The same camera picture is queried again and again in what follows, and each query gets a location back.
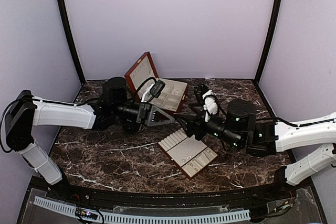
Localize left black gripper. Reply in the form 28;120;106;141
112;100;175;126

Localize red jewelry tray cream insert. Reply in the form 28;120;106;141
158;129;217;179

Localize red wooden jewelry box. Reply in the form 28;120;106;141
124;52;188;114

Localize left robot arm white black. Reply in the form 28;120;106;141
1;77;175;201

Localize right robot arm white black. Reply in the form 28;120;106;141
174;99;335;200

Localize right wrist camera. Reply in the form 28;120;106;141
194;84;219;122

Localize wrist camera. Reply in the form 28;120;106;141
141;80;166;103
194;84;219;122

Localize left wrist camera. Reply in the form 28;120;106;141
141;80;166;103

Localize white slotted cable duct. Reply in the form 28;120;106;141
33;196;251;223

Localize black front table rail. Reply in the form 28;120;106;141
31;175;313;209

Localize left black frame post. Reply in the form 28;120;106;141
57;0;86;85

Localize black frame post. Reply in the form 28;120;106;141
57;0;86;85
254;0;281;86

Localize right black frame post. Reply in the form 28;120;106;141
254;0;281;86

